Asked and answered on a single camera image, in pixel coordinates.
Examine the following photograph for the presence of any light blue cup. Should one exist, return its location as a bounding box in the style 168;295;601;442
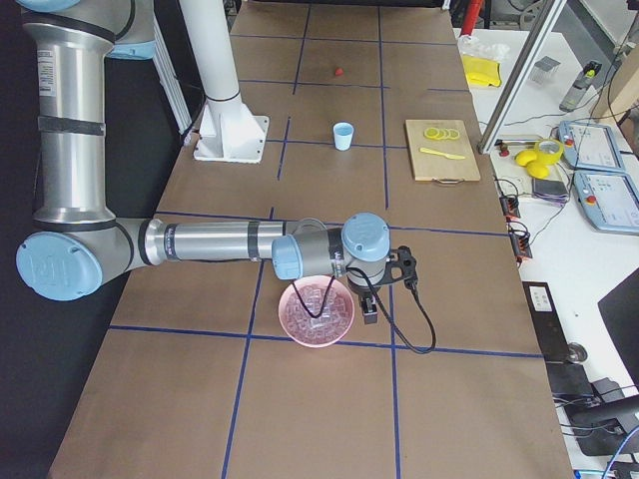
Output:
332;122;354;151

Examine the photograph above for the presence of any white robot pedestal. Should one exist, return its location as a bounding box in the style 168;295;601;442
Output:
180;0;270;164

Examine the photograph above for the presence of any yellow cloth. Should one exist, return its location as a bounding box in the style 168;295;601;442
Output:
461;55;502;88

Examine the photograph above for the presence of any yellow plastic knife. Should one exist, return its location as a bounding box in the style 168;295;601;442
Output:
419;147;466;161

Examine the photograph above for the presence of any upper teach pendant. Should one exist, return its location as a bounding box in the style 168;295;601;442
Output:
558;121;626;173

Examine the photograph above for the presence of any pink bowl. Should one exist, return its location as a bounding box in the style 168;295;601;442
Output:
279;275;354;348

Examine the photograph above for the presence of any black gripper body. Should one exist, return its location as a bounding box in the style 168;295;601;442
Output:
347;271;380;298

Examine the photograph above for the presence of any teach pendant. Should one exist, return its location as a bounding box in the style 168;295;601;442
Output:
573;170;638;236
558;121;626;173

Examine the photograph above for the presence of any aluminium frame post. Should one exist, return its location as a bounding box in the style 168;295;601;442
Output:
477;0;567;154

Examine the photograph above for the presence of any clear plastic wrap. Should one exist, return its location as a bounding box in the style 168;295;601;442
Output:
457;35;510;62

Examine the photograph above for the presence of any yellow tape roll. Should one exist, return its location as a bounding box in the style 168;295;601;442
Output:
534;139;564;166

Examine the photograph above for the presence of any lemon slices row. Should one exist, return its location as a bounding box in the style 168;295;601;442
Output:
423;127;460;141

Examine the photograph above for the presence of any dark phone stack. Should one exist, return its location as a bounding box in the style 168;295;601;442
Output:
531;178;569;205

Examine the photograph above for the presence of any wooden cutting board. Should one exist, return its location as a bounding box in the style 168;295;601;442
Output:
404;120;481;184

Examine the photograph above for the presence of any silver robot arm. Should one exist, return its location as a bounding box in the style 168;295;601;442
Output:
16;1;390;323

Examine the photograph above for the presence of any lower teach pendant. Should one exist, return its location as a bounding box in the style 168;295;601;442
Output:
573;170;638;236

